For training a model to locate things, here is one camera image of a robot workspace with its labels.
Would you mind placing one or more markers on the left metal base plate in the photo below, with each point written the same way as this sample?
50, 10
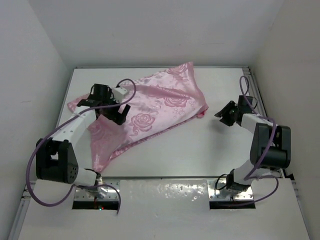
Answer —
104, 193

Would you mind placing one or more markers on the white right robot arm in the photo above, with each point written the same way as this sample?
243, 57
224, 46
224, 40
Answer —
270, 147

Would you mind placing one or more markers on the aluminium frame rail right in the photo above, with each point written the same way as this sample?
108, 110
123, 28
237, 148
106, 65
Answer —
249, 87

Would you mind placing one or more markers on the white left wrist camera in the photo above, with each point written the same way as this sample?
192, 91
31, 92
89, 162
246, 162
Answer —
119, 93

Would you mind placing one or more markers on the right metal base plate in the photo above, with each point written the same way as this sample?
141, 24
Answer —
225, 195

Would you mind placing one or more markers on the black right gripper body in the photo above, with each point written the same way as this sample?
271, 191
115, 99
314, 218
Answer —
228, 117

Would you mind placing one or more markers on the pink satin pillowcase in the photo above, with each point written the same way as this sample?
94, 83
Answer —
162, 101

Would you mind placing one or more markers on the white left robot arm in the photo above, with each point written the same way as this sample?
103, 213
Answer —
56, 160

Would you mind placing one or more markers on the white foam front board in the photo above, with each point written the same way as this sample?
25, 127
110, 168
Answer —
172, 210

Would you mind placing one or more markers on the metal base plate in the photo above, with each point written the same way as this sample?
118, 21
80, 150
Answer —
104, 193
225, 195

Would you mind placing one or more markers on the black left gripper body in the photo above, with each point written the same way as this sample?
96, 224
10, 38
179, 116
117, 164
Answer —
111, 112

